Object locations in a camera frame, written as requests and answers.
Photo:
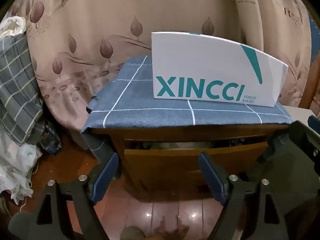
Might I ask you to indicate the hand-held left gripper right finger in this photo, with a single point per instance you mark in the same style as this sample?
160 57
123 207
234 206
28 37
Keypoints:
212 177

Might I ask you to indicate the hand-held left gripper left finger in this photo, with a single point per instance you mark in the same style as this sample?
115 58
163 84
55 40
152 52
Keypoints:
105 177

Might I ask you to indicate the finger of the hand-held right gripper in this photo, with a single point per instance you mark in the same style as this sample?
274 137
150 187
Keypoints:
280 142
314 123

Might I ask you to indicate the white desk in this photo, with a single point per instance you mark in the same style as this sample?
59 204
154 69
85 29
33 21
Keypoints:
297 112

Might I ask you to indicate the wooden nightstand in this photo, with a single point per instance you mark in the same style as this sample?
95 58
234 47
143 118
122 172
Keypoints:
175 132

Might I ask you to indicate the blue packet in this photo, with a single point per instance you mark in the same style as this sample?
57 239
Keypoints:
48 140

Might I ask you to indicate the blue checked cloth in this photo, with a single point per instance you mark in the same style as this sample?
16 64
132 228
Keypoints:
150 100

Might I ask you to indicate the white crumpled plastic bag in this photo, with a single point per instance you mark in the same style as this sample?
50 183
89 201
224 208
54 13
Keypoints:
15 160

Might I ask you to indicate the white shoe box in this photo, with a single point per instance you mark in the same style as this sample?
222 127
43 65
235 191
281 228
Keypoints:
200 62

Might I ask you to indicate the grey plaid cloth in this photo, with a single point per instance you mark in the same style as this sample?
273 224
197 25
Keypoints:
17 80

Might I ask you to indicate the beige leaf-print bed sheet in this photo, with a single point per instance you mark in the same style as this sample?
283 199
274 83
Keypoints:
87 17

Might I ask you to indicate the wooden bed frame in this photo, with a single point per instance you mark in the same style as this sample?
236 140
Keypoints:
310 92

